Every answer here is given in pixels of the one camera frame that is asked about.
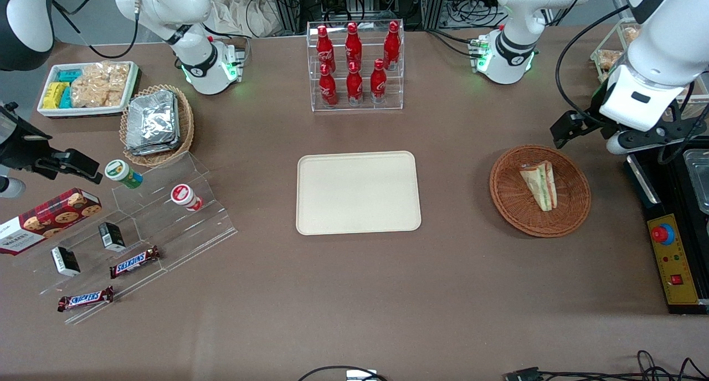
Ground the black looped cable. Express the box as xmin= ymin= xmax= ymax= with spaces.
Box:
xmin=298 ymin=365 xmax=389 ymax=381

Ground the empty-bottomed brown wicker basket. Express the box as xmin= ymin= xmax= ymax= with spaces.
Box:
xmin=489 ymin=144 xmax=592 ymax=238

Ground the beige plastic tray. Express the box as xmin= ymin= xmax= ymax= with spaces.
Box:
xmin=296 ymin=151 xmax=423 ymax=236

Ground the white wire rack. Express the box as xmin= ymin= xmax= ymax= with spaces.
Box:
xmin=589 ymin=17 xmax=709 ymax=121

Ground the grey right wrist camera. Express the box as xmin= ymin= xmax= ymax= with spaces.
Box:
xmin=0 ymin=176 xmax=27 ymax=199

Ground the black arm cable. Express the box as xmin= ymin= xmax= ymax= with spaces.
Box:
xmin=52 ymin=0 xmax=140 ymax=59
xmin=556 ymin=6 xmax=632 ymax=128

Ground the white rectangular snack tray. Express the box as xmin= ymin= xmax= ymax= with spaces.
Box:
xmin=37 ymin=61 xmax=141 ymax=119

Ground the steel appliance pan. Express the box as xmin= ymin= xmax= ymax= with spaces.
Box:
xmin=683 ymin=148 xmax=709 ymax=215

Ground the light wicker basket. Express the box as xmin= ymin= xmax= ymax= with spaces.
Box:
xmin=119 ymin=84 xmax=196 ymax=168

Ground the yellow snack packet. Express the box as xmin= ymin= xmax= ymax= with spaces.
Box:
xmin=42 ymin=82 xmax=70 ymax=110

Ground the black metal appliance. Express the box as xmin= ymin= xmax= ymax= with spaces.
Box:
xmin=625 ymin=133 xmax=709 ymax=316

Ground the clear acrylic stepped display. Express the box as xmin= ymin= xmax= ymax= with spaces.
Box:
xmin=11 ymin=151 xmax=239 ymax=326

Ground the red lidded snack cup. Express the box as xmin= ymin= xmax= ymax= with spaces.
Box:
xmin=170 ymin=184 xmax=204 ymax=212

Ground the small black box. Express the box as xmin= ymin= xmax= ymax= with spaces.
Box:
xmin=98 ymin=222 xmax=127 ymax=253
xmin=51 ymin=246 xmax=81 ymax=277

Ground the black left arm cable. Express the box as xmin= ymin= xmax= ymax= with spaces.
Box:
xmin=556 ymin=6 xmax=632 ymax=128

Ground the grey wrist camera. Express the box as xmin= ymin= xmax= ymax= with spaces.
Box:
xmin=0 ymin=176 xmax=27 ymax=199
xmin=605 ymin=132 xmax=632 ymax=156

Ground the red cola bottle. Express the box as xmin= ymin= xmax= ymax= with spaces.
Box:
xmin=346 ymin=61 xmax=364 ymax=106
xmin=383 ymin=20 xmax=401 ymax=70
xmin=316 ymin=25 xmax=336 ymax=74
xmin=345 ymin=22 xmax=363 ymax=71
xmin=318 ymin=64 xmax=338 ymax=108
xmin=369 ymin=59 xmax=387 ymax=104

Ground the silver foil pack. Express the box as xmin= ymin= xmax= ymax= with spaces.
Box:
xmin=126 ymin=90 xmax=179 ymax=148
xmin=125 ymin=132 xmax=182 ymax=156

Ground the red emergency stop button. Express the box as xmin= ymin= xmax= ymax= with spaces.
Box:
xmin=651 ymin=224 xmax=676 ymax=246

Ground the clear bag of crackers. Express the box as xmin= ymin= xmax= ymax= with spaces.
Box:
xmin=70 ymin=61 xmax=131 ymax=109

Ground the green lidded snack cup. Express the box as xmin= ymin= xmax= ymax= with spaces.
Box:
xmin=104 ymin=159 xmax=143 ymax=190

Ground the clear acrylic bottle rack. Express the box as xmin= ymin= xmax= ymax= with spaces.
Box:
xmin=306 ymin=19 xmax=405 ymax=113

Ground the triangular sandwich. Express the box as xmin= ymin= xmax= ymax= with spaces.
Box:
xmin=519 ymin=160 xmax=558 ymax=212

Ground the yellow control panel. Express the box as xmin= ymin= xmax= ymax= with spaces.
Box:
xmin=647 ymin=214 xmax=700 ymax=306

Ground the red tartan cookie box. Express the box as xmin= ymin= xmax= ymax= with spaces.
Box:
xmin=0 ymin=187 xmax=102 ymax=256

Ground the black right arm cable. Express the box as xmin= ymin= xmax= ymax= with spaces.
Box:
xmin=52 ymin=0 xmax=140 ymax=59

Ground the black cable with connector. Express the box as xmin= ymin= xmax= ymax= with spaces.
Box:
xmin=504 ymin=350 xmax=709 ymax=381

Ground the brown Snickers bar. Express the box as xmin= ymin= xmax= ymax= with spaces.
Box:
xmin=57 ymin=286 xmax=115 ymax=313
xmin=109 ymin=245 xmax=163 ymax=280

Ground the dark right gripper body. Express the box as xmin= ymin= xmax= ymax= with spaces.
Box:
xmin=0 ymin=102 xmax=54 ymax=170

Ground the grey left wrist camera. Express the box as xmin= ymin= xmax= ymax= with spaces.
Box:
xmin=605 ymin=132 xmax=632 ymax=156

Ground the beige cloth bag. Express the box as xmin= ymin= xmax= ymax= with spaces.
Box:
xmin=207 ymin=0 xmax=284 ymax=39

